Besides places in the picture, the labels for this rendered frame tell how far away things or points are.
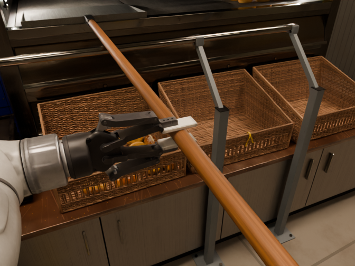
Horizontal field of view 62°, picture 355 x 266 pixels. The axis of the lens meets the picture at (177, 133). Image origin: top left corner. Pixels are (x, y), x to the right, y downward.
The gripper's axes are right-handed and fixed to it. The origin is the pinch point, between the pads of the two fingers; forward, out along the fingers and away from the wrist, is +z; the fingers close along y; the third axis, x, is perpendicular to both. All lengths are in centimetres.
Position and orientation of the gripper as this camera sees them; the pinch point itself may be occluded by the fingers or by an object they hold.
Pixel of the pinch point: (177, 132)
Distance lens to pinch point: 56.3
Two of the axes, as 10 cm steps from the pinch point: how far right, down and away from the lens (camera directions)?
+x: 3.9, 5.0, -7.7
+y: 0.0, 8.4, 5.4
